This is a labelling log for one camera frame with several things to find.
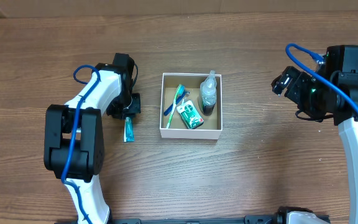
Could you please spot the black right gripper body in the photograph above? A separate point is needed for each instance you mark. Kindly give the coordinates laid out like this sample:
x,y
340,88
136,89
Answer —
x,y
307,94

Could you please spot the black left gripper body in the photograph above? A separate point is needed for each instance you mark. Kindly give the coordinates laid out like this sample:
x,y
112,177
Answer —
x,y
125,102

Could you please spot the teal toothpaste tube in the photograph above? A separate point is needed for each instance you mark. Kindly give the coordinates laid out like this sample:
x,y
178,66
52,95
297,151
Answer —
x,y
128,130

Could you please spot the blue disposable razor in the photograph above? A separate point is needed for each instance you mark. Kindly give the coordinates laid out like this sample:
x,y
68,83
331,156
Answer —
x,y
179,98

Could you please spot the green white toothbrush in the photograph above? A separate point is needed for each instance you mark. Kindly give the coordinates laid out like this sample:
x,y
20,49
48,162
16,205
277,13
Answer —
x,y
179,91

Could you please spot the green white soap packet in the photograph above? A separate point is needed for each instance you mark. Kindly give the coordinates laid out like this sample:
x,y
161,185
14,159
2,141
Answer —
x,y
190,115

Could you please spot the clear dark spray bottle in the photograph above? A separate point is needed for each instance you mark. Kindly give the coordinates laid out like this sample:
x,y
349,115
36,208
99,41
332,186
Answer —
x,y
207,95

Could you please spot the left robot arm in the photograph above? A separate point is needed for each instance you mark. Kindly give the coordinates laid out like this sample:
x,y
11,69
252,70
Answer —
x,y
74,139

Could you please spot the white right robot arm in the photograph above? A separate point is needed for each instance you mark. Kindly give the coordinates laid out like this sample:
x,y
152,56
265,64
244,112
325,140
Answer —
x,y
348,132

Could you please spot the white cardboard box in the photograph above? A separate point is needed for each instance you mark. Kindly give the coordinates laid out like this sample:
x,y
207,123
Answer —
x,y
213,124

